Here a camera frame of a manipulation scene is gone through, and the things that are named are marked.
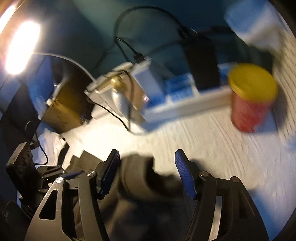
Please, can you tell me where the white power strip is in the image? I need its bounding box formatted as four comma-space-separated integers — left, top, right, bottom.
92, 62, 234, 125

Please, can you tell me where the black strap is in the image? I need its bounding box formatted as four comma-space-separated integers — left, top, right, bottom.
56, 142, 70, 171

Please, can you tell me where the cream ceramic mug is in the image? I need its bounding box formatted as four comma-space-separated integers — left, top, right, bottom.
85, 62, 149, 123

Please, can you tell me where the red can yellow lid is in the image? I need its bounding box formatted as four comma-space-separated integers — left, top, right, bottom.
228, 63, 278, 133

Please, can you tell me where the black power adapter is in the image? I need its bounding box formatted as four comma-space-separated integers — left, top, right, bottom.
181, 34, 220, 91

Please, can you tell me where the white desk lamp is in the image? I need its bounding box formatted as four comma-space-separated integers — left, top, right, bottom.
4, 21, 96, 81

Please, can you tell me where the brown cardboard box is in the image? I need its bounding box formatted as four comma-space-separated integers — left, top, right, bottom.
41, 76, 93, 133

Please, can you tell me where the white charger block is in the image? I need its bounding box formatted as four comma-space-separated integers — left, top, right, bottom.
131, 57, 166, 108

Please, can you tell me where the white garment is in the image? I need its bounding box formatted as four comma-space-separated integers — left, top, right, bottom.
32, 128, 66, 168

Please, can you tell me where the white cloth in basket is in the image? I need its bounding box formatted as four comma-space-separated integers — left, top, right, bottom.
224, 1, 285, 54

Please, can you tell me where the dark olive t-shirt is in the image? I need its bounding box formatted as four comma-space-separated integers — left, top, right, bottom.
64, 150, 200, 241

